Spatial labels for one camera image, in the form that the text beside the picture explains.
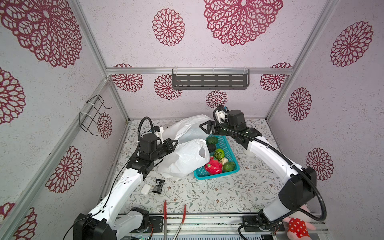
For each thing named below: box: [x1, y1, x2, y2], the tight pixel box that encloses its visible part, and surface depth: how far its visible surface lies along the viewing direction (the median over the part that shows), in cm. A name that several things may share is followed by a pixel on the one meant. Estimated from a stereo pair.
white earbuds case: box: [140, 184, 151, 195], surface depth 86 cm
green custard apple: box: [213, 148, 225, 161], surface depth 94 cm
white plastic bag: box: [156, 114, 213, 178], surface depth 73 cm
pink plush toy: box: [282, 216, 317, 240], surface depth 70 cm
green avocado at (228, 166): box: [222, 161, 236, 173], surface depth 85 cm
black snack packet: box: [152, 179, 165, 194], surface depth 86 cm
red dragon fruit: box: [204, 156, 223, 175], surface depth 85 cm
